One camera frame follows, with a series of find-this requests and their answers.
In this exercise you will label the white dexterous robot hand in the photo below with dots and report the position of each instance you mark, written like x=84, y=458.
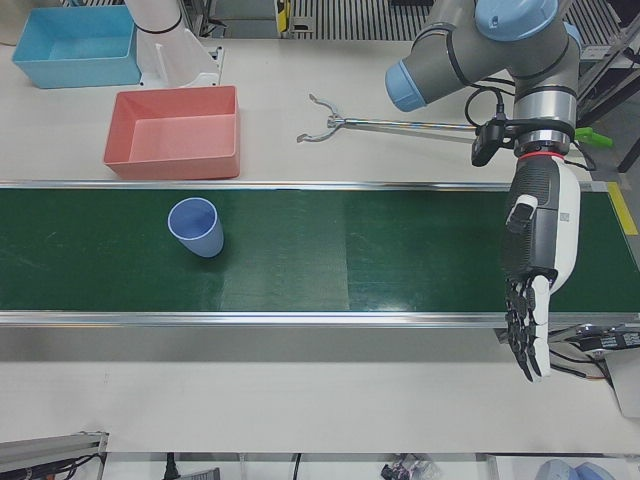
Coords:
x=565, y=225

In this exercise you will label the grey UR5e robot arm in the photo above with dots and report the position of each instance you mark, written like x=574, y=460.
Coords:
x=500, y=55

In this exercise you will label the blue plastic cup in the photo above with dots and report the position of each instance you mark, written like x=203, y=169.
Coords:
x=195, y=225

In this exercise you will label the pink plastic box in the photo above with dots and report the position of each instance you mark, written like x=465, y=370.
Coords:
x=175, y=140

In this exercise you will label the blue plastic box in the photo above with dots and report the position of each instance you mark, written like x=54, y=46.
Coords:
x=75, y=45

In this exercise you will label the grey flat panel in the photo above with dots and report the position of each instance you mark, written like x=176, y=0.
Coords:
x=627, y=385

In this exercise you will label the metal reacher grabber tool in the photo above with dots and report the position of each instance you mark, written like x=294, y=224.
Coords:
x=400, y=125

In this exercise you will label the green belt conveyor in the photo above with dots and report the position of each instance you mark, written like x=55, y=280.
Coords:
x=350, y=250

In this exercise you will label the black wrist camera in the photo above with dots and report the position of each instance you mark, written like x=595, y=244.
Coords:
x=485, y=147

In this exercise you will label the yellow black striped post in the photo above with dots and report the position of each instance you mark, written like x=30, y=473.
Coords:
x=283, y=15

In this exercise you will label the white column pedestal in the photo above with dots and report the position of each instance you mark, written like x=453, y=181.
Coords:
x=160, y=45

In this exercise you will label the aluminium profile post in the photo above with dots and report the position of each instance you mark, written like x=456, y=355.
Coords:
x=55, y=445

